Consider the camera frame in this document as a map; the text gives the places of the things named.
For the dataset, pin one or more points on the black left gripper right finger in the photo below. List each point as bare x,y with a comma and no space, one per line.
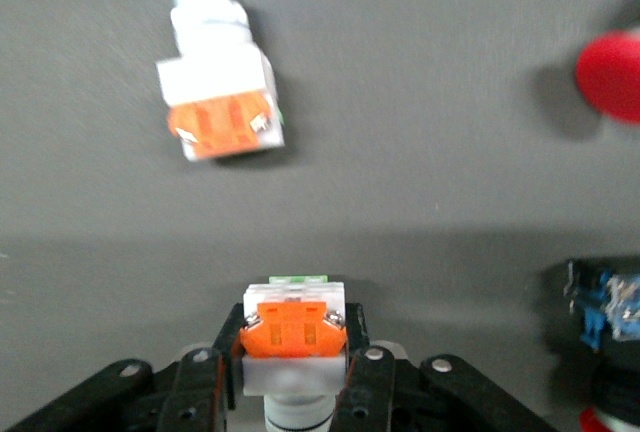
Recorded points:
425,402

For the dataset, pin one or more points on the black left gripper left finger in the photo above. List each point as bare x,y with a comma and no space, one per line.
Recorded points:
150,402

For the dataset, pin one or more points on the red cap black push button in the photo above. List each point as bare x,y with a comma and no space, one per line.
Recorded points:
600,302
615,77

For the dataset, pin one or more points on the white push button orange back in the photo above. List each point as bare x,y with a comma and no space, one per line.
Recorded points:
215,82
292,332

